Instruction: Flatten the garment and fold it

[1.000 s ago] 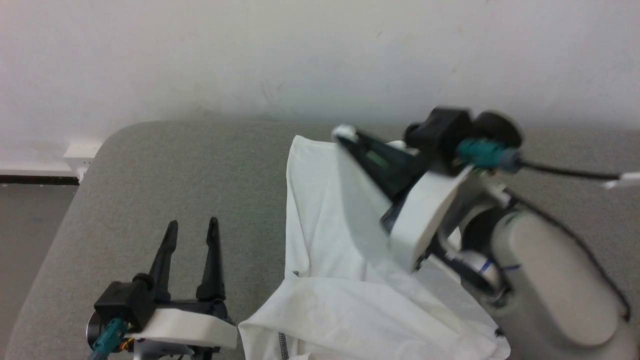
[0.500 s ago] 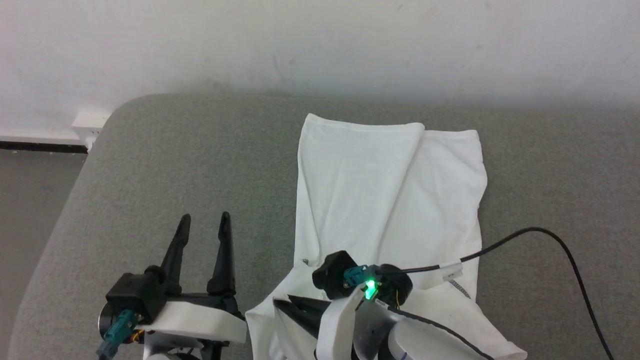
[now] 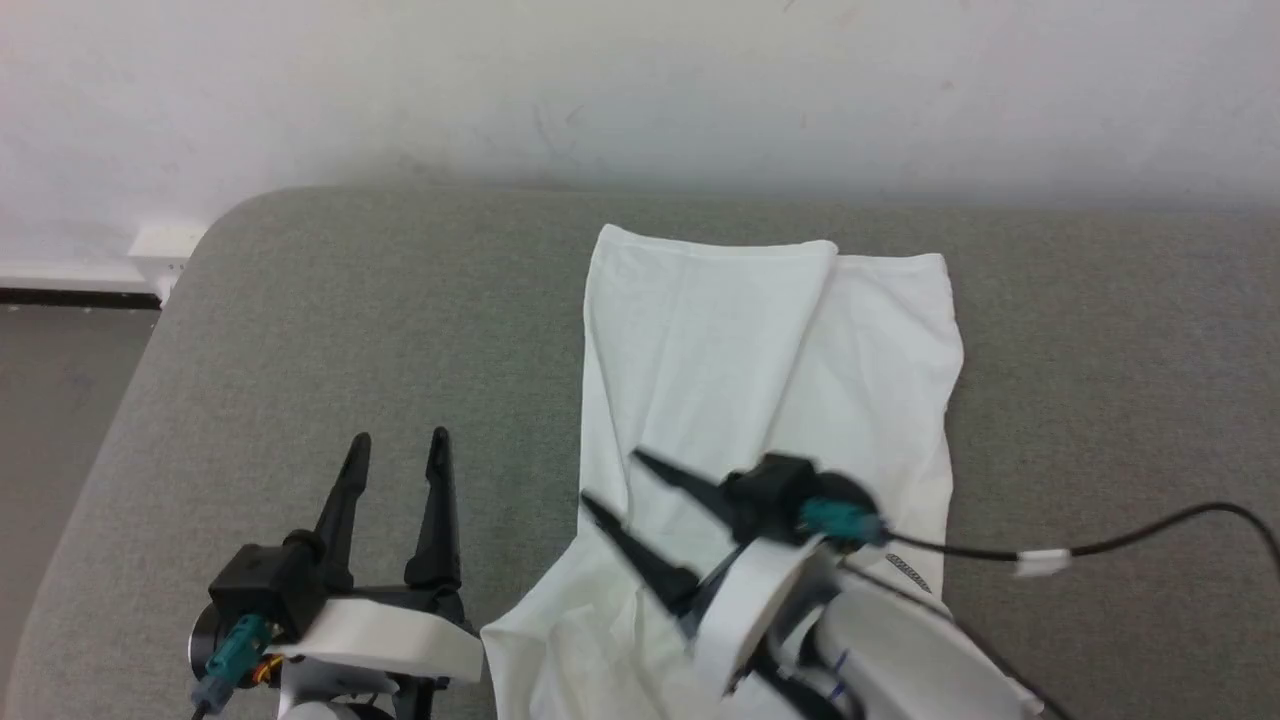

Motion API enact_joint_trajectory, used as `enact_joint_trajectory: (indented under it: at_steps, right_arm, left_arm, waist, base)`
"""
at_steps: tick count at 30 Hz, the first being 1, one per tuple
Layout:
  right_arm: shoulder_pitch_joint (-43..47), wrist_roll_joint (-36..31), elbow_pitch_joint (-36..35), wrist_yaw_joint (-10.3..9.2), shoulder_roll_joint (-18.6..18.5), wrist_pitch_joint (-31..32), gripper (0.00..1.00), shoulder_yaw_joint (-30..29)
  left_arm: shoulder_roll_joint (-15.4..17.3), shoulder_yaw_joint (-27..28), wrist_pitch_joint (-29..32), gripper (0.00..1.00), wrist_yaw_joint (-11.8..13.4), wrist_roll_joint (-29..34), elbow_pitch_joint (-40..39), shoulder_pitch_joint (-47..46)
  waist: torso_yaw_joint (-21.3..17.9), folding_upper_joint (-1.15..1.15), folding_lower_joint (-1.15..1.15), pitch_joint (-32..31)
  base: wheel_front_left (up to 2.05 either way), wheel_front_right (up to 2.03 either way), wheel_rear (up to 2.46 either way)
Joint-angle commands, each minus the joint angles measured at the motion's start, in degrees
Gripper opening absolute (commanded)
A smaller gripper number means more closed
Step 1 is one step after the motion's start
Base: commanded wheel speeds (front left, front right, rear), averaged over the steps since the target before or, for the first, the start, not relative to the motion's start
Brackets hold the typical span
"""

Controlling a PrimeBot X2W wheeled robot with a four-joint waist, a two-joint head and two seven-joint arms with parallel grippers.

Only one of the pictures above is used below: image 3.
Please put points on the white short-sleeved shirt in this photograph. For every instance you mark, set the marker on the white short-sleeved shirt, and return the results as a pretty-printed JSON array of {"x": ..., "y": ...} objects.
[{"x": 700, "y": 350}]

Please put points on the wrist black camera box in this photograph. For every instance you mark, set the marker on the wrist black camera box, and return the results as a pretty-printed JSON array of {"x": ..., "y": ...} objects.
[
  {"x": 770, "y": 495},
  {"x": 260, "y": 585}
]

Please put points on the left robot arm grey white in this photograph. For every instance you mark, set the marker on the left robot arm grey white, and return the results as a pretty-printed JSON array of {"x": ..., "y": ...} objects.
[{"x": 330, "y": 713}]

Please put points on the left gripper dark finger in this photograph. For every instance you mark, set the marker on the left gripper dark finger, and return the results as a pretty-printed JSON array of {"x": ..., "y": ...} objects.
[
  {"x": 345, "y": 510},
  {"x": 438, "y": 520}
]

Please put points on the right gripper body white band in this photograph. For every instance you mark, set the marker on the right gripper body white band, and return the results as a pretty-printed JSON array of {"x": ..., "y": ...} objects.
[{"x": 745, "y": 620}]

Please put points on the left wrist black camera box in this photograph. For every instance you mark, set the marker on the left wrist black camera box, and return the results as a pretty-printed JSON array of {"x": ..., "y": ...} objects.
[{"x": 260, "y": 585}]

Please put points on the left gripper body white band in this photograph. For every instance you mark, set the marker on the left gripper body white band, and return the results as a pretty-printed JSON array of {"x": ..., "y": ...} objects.
[{"x": 390, "y": 640}]

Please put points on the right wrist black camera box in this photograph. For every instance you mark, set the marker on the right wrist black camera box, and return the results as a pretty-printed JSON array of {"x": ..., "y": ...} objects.
[{"x": 770, "y": 495}]

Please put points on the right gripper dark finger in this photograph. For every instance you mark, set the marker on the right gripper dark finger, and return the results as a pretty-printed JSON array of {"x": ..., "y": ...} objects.
[
  {"x": 690, "y": 485},
  {"x": 645, "y": 555}
]

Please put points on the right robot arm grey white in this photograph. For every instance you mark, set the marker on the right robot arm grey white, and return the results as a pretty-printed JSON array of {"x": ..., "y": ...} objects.
[{"x": 900, "y": 670}]

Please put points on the black skirting strip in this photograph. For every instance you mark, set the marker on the black skirting strip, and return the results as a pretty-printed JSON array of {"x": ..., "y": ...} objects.
[{"x": 70, "y": 297}]

